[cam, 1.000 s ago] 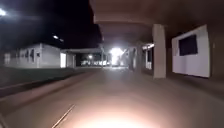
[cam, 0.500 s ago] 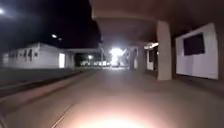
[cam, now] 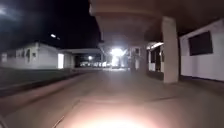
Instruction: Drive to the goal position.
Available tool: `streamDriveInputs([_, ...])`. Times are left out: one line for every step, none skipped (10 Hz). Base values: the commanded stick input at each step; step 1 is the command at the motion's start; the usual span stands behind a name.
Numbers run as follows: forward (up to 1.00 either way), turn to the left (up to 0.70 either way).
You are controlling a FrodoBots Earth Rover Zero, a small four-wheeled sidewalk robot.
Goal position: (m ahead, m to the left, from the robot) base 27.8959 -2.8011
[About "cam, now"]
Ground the grass strip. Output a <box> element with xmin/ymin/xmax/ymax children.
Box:
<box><xmin>0</xmin><ymin>67</ymin><xmax>82</xmax><ymax>90</ymax></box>

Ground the long white building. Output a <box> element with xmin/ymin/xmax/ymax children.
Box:
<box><xmin>0</xmin><ymin>41</ymin><xmax>76</xmax><ymax>71</ymax></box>

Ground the covered walkway roof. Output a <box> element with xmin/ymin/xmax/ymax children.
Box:
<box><xmin>87</xmin><ymin>0</ymin><xmax>224</xmax><ymax>45</ymax></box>

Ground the white building with doors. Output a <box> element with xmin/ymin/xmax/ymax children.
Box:
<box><xmin>146</xmin><ymin>41</ymin><xmax>165</xmax><ymax>73</ymax></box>

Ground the grey concrete path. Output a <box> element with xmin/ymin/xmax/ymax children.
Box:
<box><xmin>0</xmin><ymin>69</ymin><xmax>224</xmax><ymax>128</ymax></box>

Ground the white building with dark window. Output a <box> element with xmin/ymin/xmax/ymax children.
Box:
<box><xmin>178</xmin><ymin>18</ymin><xmax>224</xmax><ymax>83</ymax></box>

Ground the square concrete column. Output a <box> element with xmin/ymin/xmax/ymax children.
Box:
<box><xmin>161</xmin><ymin>16</ymin><xmax>181</xmax><ymax>85</ymax></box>

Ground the concrete kerb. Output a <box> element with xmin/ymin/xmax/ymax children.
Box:
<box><xmin>0</xmin><ymin>71</ymin><xmax>92</xmax><ymax>98</ymax></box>

